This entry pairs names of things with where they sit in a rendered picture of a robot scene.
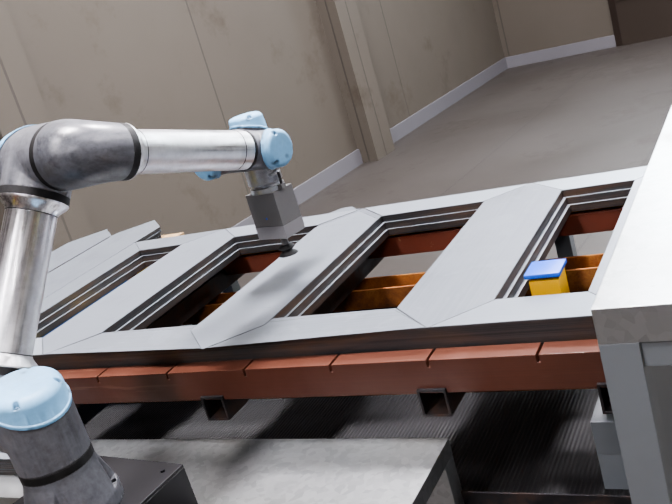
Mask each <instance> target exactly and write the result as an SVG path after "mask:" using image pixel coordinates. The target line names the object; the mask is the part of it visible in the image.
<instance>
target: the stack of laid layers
mask: <svg viewBox="0 0 672 504"><path fill-rule="evenodd" d="M634 181H635V180H633V181H625V182H618V183H611V184H604V185H597V186H590V187H583V188H576V189H569V190H562V191H561V193H560V195H559V196H558V198H557V199H556V201H555V203H554V204H553V206H552V208H551V209H550V211H549V212H548V214H547V216H546V217H545V219H544V220H543V222H542V224H541V225H540V227H539V229H538V230H537V232H536V233H535V235H534V237H533V238H532V240H531V242H530V243H529V245H528V246H527V248H526V250H525V251H524V253H523V254H522V256H521V258H520V259H519V261H518V263H517V264H516V266H515V267H514V269H513V271H512V272H511V274H510V276H509V277H508V279H507V280H506V282H505V284H504V285H503V287H502V288H501V290H500V292H499V293H498V295H497V297H496V298H495V299H503V298H515V297H524V296H525V294H526V293H527V291H528V289H529V287H530V285H529V281H530V279H528V280H525V279H524V274H525V273H526V271H527V269H528V268H529V266H530V264H531V262H536V261H544V260H545V258H546V257H547V255H548V253H549V251H550V249H551V248H552V246H553V244H554V242H555V240H556V239H557V237H558V235H559V233H560V231H561V230H562V228H563V226H564V224H565V222H566V221H567V219H568V217H569V215H570V213H571V212H574V211H582V210H590V209H597V208H605V207H613V206H620V205H624V204H625V202H626V200H627V197H628V195H629V192H630V190H631V188H632V185H633V183H634ZM482 203H483V202H478V203H471V204H464V205H457V206H450V207H443V208H436V209H429V210H422V211H415V212H408V213H401V214H394V215H387V216H381V215H379V214H376V213H374V212H372V211H369V210H367V209H365V208H364V209H360V210H357V211H355V212H352V213H349V214H347V215H344V216H341V217H339V218H336V219H333V220H330V221H328V222H325V223H322V224H320V225H317V226H310V227H305V228H304V229H302V230H300V231H299V232H297V233H296V234H294V235H292V236H291V237H289V238H288V241H289V242H290V243H294V244H296V243H297V242H298V241H299V240H301V239H302V238H303V237H304V236H306V235H307V234H308V233H309V232H310V231H312V230H313V229H314V228H316V227H318V226H321V225H324V224H327V223H329V222H332V221H335V220H337V219H340V218H343V217H345V216H348V215H351V214H353V213H356V212H359V211H361V212H363V213H366V214H368V215H370V216H373V217H375V218H377V219H378V220H377V221H376V222H375V223H374V224H373V225H372V226H371V227H369V228H368V229H367V230H366V231H365V232H364V233H363V234H362V235H361V236H360V237H359V238H358V239H357V240H356V241H355V242H353V243H352V244H351V245H350V246H349V247H348V248H347V249H346V250H345V251H344V252H343V253H342V254H341V255H340V256H339V257H337V258H336V259H335V260H334V261H333V262H332V263H331V264H330V265H329V266H328V267H327V268H326V269H325V270H324V271H323V272H322V273H320V274H319V275H318V276H317V277H316V278H315V279H314V280H313V281H312V282H311V283H310V284H309V285H308V286H307V287H306V288H304V289H303V290H302V291H301V292H300V293H299V294H298V295H297V296H296V297H295V298H294V299H293V300H292V301H291V302H290V303H288V304H287V305H286V306H285V307H284V308H283V309H282V310H281V311H280V312H279V313H278V314H277V315H275V316H274V317H273V318H272V319H271V320H270V321H269V322H273V321H282V320H291V319H301V318H310V317H320V316H329V315H338V314H348V313H357V312H367V311H376V310H367V311H355V312H343V313H331V314H319V315H311V314H312V313H313V312H314V311H315V310H316V309H317V308H318V307H319V306H320V305H321V304H322V303H323V302H324V301H325V300H326V299H327V298H328V297H329V296H330V295H331V294H332V293H333V292H334V291H335V290H336V289H337V288H338V287H339V286H340V285H341V284H342V283H343V282H344V281H345V280H346V279H347V278H348V277H349V276H350V275H351V274H352V273H353V272H354V271H355V270H356V269H357V268H358V267H359V266H360V265H361V264H362V263H363V262H364V261H365V260H366V259H367V258H368V257H369V256H370V255H371V253H372V252H373V251H374V250H375V249H376V248H377V247H378V246H379V245H380V244H381V243H382V242H383V241H384V240H385V239H386V238H387V237H388V236H389V235H397V234H405V233H412V232H420V231H428V230H435V229H443V228H451V227H458V226H464V225H465V224H466V223H467V222H468V220H469V219H470V218H471V217H472V216H473V214H474V213H475V212H476V211H477V209H478V208H479V207H480V206H481V205H482ZM281 245H282V243H281V240H280V239H270V240H259V237H258V234H253V235H246V236H239V237H234V238H232V239H231V240H230V241H228V242H227V243H225V244H224V245H223V246H221V247H220V248H218V249H217V250H216V251H214V252H213V253H212V254H210V255H209V256H207V257H206V258H205V259H203V260H202V261H200V262H199V263H198V264H196V265H195V266H194V267H192V268H191V269H189V270H188V271H187V272H185V273H184V274H182V275H181V276H180V277H178V278H177V279H176V280H174V281H173V282H171V283H170V284H169V285H167V286H166V287H164V288H163V289H162V290H160V291H159V292H158V293H156V294H155V295H153V296H152V297H151V298H149V299H148V300H146V301H145V302H144V303H142V304H141V305H140V306H138V307H137V308H135V309H134V310H133V311H131V312H130V313H128V314H127V315H126V316H124V317H123V318H122V319H120V320H119V321H117V322H116V323H115V324H113V325H112V326H110V327H109V328H108V329H106V330H105V331H103V332H102V333H113V332H132V331H150V330H168V329H187V328H194V327H195V326H196V325H188V326H177V327H165V328H153V329H144V328H146V327H147V326H148V325H150V324H151V323H152V322H154V321H155V320H156V319H158V318H159V317H160V316H161V315H163V314H164V313H165V312H167V311H168V310H169V309H171V308H172V307H173V306H175V305H176V304H177V303H178V302H180V301H181V300H182V299H184V298H185V297H186V296H188V295H189V294H190V293H192V292H193V291H194V290H196V289H197V288H198V287H199V286H201V285H202V284H203V283H205V282H206V281H207V280H209V279H210V278H211V277H213V276H214V275H215V274H216V273H218V272H219V271H220V270H222V269H223V268H224V267H226V266H227V265H228V264H230V263H231V262H232V261H233V260H235V259H236V258H237V257H239V256H240V255H243V254H250V253H258V252H266V251H274V250H278V248H279V247H280V246H281ZM179 246H180V245H176V246H169V247H162V248H155V249H148V250H141V251H139V252H137V253H135V254H134V255H132V256H131V257H129V258H128V259H126V260H124V261H123V262H121V263H120V264H118V265H117V266H115V267H113V268H112V269H110V270H109V271H107V272H106V273H104V274H102V275H101V276H99V277H98V278H96V279H95V280H93V281H91V282H90V283H88V284H87V285H85V286H84V287H82V288H80V289H79V290H77V291H76V292H74V293H73V294H71V295H69V296H68V297H66V298H65V299H63V300H62V301H60V302H58V303H57V304H55V305H54V306H52V307H51V308H49V309H47V310H46V311H44V312H43V313H41V314H40V318H39V323H38V329H37V334H36V338H41V337H42V336H44V335H45V334H47V333H48V332H50V331H51V330H53V329H54V328H56V327H57V326H59V325H60V324H62V323H63V322H65V321H66V320H68V319H69V318H71V317H72V316H74V315H75V314H77V313H78V312H80V311H81V310H83V309H84V308H86V307H87V306H89V305H90V304H92V303H93V302H95V301H96V300H98V299H99V298H101V297H102V296H104V295H105V294H107V293H108V292H110V291H111V290H113V289H114V288H116V287H117V286H119V285H120V284H122V283H123V282H125V281H126V280H128V279H129V278H131V277H132V276H134V275H135V274H137V273H138V272H140V271H141V270H143V269H144V268H146V267H149V266H150V265H152V264H153V263H155V262H156V261H158V260H159V259H161V258H162V257H164V256H165V255H167V254H168V253H170V252H171V251H173V250H174V249H176V248H177V247H179ZM102 333H100V334H102ZM589 339H597V337H596V332H595V327H594V323H593V318H592V316H586V317H572V318H558V319H544V320H530V321H516V322H501V323H487V324H473V325H459V326H445V327H431V328H417V329H406V330H395V331H385V332H374V333H364V334H353V335H342V336H332V337H321V338H310V339H300V340H289V341H279V342H268V343H257V344H247V345H236V346H225V347H215V348H205V349H179V350H153V351H126V352H100V353H73V354H47V355H34V356H33V360H34V361H35V362H36V364H37V365H38V366H45V367H50V368H53V369H55V370H70V369H87V368H104V367H109V368H110V367H122V366H139V365H156V364H174V363H177V365H178V364H179V363H191V362H208V361H226V360H243V359H253V360H255V359H260V358H278V357H295V356H312V355H330V354H338V355H340V354H347V353H364V352H381V351H399V350H416V349H434V351H435V349H436V348H451V347H468V346H485V345H503V344H520V343H537V342H541V344H542V346H543V344H544V342H555V341H572V340H589Z"/></svg>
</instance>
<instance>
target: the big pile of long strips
mask: <svg viewBox="0 0 672 504"><path fill-rule="evenodd" d="M160 229H161V228H160V226H159V225H158V224H157V222H156V221H155V220H153V221H150V222H147V223H144V224H142V225H139V226H136V227H133V228H130V229H127V230H125V231H122V232H119V233H116V234H114V235H112V236H111V234H110V232H108V230H107V229H106V230H103V231H100V232H97V233H94V234H91V235H89V236H86V237H83V238H80V239H77V240H74V241H72V242H69V243H67V244H65V245H63V246H61V247H60V248H58V249H56V250H54V251H52V252H51V257H50V263H49V268H48V274H47V279H46V285H45V290H44V296H43V299H44V298H46V297H47V296H49V295H51V294H52V293H54V292H55V291H57V290H59V289H60V288H62V287H64V286H65V285H67V284H68V283H70V282H72V281H73V280H75V279H76V278H78V277H80V276H81V275H83V274H85V273H86V272H88V271H89V270H91V269H93V268H94V267H96V266H98V265H99V264H101V263H102V262H104V261H106V260H107V259H109V258H110V257H112V256H114V255H115V254H117V253H119V252H120V251H122V250H123V249H125V248H127V247H128V246H130V245H132V244H133V243H136V242H140V241H147V240H153V239H160V238H162V237H161V232H162V231H161V230H160Z"/></svg>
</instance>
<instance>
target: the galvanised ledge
mask: <svg viewBox="0 0 672 504"><path fill-rule="evenodd" d="M90 441H91V443H92V445H93V448H94V450H95V452H96V453H97V454H98V455H99V456H108V457H118V458H128V459H138V460H148V461H158V462H168V463H177V464H183V466H184V468H185V471H186V474H187V476H188V479H189V481H190V484H191V487H192V489H193V492H194V494H195V497H196V500H197V502H198V504H426V503H427V501H428V499H429V497H430V496H431V494H432V492H433V490H434V488H435V486H436V484H437V482H438V480H439V479H440V477H441V475H442V473H443V471H444V469H445V467H446V465H447V463H448V462H449V460H450V458H451V456H452V454H453V453H452V450H451V446H450V442H449V439H448V438H368V439H90ZM22 496H23V487H22V484H21V482H20V480H19V477H18V475H17V474H14V475H0V504H13V503H14V502H15V501H17V500H18V499H19V498H20V497H22Z"/></svg>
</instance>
